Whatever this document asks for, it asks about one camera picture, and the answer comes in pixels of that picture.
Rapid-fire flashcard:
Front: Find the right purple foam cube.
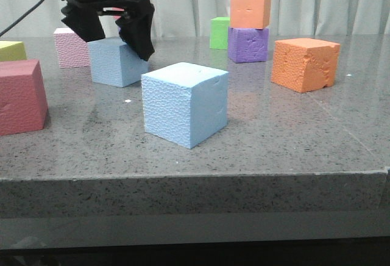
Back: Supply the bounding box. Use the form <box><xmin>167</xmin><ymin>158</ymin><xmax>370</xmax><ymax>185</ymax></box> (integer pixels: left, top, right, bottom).
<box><xmin>227</xmin><ymin>27</ymin><xmax>269</xmax><ymax>63</ymax></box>

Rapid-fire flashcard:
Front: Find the stacked orange foam cube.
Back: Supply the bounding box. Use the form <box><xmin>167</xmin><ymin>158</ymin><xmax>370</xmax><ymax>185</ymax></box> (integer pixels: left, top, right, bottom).
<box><xmin>230</xmin><ymin>0</ymin><xmax>271</xmax><ymax>29</ymax></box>

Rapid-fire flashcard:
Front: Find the large red foam cube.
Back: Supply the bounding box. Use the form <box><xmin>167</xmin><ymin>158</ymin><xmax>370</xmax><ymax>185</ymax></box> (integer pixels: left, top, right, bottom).
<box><xmin>1</xmin><ymin>59</ymin><xmax>48</xmax><ymax>135</ymax></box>

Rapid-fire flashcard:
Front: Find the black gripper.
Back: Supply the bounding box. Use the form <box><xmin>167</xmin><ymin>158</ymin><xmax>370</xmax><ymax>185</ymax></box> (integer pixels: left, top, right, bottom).
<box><xmin>61</xmin><ymin>0</ymin><xmax>155</xmax><ymax>61</ymax></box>

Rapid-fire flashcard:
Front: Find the pink foam cube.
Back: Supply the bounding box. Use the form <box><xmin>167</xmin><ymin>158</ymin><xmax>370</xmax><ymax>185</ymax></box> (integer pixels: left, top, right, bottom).
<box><xmin>54</xmin><ymin>27</ymin><xmax>90</xmax><ymax>68</ymax></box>

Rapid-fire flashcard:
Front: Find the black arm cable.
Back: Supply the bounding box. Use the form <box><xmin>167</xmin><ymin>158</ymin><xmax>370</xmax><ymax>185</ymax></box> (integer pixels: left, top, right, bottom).
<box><xmin>0</xmin><ymin>0</ymin><xmax>62</xmax><ymax>38</ymax></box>

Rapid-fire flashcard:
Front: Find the yellow foam cube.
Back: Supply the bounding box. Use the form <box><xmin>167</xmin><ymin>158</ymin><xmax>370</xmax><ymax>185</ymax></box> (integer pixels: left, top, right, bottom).
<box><xmin>0</xmin><ymin>41</ymin><xmax>27</xmax><ymax>62</ymax></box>

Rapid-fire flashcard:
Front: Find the green foam cube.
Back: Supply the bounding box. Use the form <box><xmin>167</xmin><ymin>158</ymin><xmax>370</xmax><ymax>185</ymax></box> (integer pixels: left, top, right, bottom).
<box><xmin>210</xmin><ymin>17</ymin><xmax>230</xmax><ymax>49</ymax></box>

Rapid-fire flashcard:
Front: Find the damaged orange foam cube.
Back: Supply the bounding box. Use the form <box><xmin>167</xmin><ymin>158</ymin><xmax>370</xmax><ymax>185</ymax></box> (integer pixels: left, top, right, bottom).
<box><xmin>271</xmin><ymin>38</ymin><xmax>341</xmax><ymax>93</ymax></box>

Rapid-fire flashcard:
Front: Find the light blue foam cube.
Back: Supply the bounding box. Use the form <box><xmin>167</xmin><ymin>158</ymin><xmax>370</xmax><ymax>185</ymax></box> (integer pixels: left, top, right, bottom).
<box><xmin>87</xmin><ymin>37</ymin><xmax>149</xmax><ymax>87</ymax></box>
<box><xmin>141</xmin><ymin>62</ymin><xmax>229</xmax><ymax>149</ymax></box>

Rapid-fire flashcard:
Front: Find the stacked red foam cube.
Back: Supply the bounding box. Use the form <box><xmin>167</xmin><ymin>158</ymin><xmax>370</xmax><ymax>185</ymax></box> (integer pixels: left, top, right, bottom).
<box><xmin>111</xmin><ymin>7</ymin><xmax>124</xmax><ymax>20</ymax></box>

